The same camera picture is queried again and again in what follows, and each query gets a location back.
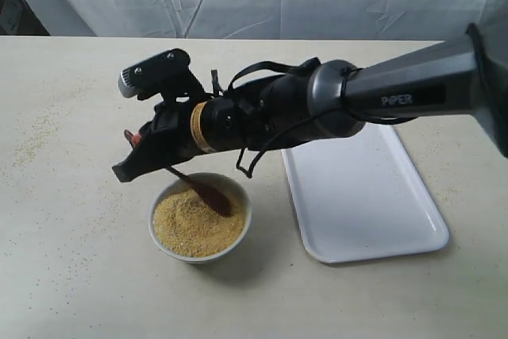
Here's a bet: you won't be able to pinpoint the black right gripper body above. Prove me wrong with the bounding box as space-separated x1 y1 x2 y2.
142 63 318 165

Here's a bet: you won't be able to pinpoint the dark red wooden spoon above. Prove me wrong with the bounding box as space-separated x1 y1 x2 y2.
167 167 232 217

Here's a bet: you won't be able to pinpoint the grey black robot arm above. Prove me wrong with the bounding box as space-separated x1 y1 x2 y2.
113 22 507 183

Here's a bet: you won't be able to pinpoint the yellow granular crumbs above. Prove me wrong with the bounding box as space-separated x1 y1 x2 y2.
152 190 245 258

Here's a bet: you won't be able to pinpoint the white ceramic bowl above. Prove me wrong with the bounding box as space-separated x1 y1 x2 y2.
148 172 252 264

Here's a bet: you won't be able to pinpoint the white rectangular plastic tray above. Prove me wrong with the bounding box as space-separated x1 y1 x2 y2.
282 125 449 264

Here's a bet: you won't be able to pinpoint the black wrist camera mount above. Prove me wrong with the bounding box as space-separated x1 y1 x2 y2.
118 48 206 103

